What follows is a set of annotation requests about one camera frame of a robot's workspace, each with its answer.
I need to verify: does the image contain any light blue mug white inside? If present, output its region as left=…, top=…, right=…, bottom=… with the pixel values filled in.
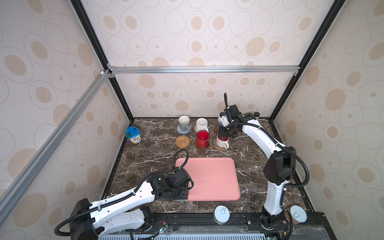
left=218, top=115, right=230, bottom=127

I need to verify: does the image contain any white mug red inside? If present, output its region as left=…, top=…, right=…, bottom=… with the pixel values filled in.
left=216, top=133, right=230, bottom=150

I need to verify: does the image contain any paw shaped wooden coaster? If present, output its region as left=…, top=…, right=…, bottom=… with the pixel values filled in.
left=215, top=145, right=228, bottom=152

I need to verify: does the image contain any black mug red inside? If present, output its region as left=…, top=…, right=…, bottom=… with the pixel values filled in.
left=196, top=131, right=210, bottom=147

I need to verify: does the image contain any grey mug white inside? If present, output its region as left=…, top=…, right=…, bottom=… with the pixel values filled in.
left=178, top=116, right=191, bottom=132

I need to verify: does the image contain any light blue fabric coaster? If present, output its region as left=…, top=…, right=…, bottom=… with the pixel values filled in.
left=177, top=126, right=191, bottom=135

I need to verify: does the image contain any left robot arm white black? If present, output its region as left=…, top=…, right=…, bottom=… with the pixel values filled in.
left=54, top=169, right=194, bottom=240

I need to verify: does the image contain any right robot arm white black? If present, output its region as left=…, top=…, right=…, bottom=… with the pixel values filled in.
left=218, top=109, right=310, bottom=230

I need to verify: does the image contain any pink plastic tray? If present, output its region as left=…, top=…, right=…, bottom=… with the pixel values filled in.
left=184, top=158, right=241, bottom=202

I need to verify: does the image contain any white round lid container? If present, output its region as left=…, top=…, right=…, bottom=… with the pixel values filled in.
left=214, top=205, right=231, bottom=225

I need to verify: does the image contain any blue lid snack tub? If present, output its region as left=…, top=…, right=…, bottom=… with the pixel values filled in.
left=125, top=126, right=142, bottom=144

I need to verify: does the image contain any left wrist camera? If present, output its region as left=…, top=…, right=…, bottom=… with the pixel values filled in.
left=167, top=168, right=194, bottom=190

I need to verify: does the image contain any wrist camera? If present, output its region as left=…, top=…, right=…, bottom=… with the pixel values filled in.
left=167, top=168, right=194, bottom=190
left=220, top=105, right=241, bottom=123

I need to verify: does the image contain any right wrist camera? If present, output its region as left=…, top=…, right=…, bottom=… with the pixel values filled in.
left=220, top=105, right=241, bottom=123

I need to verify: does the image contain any horizontal aluminium frame bar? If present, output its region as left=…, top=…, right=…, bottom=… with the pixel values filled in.
left=110, top=65, right=300, bottom=75

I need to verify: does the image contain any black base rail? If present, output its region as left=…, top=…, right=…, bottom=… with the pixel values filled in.
left=78, top=211, right=337, bottom=240

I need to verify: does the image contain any slanted aluminium frame bar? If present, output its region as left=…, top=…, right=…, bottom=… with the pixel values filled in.
left=1, top=69, right=112, bottom=224

